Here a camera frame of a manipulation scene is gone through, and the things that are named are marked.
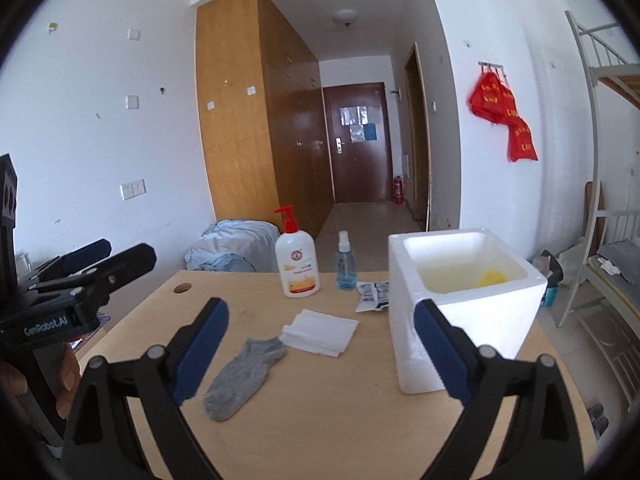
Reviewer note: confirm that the white double wall switch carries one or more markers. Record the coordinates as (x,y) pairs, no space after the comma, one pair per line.
(132,189)

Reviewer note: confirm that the white foam box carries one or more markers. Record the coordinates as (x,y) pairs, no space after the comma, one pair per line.
(465,335)

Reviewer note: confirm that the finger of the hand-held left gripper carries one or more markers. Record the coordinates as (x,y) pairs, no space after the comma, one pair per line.
(82,255)
(120,265)

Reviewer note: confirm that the red printed bag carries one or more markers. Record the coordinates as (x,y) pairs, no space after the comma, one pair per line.
(522,140)
(490,100)

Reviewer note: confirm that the grey mattress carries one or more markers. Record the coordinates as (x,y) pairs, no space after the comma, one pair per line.
(622,260)

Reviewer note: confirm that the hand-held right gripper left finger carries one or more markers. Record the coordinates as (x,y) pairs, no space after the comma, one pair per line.
(200,355)

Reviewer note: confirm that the door notice papers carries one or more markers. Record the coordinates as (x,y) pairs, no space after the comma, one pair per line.
(356,122)

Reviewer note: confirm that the yellow foam fruit net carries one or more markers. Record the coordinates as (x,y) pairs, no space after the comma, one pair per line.
(492,278)

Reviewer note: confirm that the brown wooden boards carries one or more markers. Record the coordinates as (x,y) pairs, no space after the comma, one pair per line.
(595,215)

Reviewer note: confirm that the white red-pump lotion bottle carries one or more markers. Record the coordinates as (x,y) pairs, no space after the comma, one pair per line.
(297,265)

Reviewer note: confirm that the dark brown door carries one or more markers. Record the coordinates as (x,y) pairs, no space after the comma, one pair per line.
(357,160)

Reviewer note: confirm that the white wet wipe packet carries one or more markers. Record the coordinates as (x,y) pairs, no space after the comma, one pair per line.
(384,294)
(367,297)

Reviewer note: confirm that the red fire extinguisher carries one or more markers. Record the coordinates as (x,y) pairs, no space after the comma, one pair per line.
(398,190)

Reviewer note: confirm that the grey metal bunk bed frame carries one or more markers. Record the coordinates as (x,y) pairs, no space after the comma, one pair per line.
(597,160)

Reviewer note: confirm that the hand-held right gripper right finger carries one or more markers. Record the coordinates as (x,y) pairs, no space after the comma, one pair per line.
(442,355)

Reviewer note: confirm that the white paper tissue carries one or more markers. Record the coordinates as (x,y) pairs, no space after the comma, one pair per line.
(320,332)

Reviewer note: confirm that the pale blue cloth pile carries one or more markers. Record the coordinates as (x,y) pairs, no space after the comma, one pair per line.
(230,245)

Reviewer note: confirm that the wooden wardrobe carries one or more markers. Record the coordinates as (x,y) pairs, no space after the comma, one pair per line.
(250,125)

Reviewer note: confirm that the metal wall hook rack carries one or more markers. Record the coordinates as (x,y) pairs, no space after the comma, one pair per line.
(491,65)

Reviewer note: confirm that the wooden side door frame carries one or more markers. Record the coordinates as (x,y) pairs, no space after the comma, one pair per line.
(419,135)

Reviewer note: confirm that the teal plastic basket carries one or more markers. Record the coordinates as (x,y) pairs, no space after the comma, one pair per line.
(550,294)

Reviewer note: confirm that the grey sock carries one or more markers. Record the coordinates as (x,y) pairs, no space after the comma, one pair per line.
(240,380)

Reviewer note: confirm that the black bag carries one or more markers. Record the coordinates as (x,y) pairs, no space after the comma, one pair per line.
(547,265)

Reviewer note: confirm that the round ceiling lamp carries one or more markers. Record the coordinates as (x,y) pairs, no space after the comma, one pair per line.
(346,17)

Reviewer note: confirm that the clear blue spray bottle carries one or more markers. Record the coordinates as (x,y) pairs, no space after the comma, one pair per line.
(345,270)

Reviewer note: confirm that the person's left hand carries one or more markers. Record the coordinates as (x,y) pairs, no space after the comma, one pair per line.
(69,380)

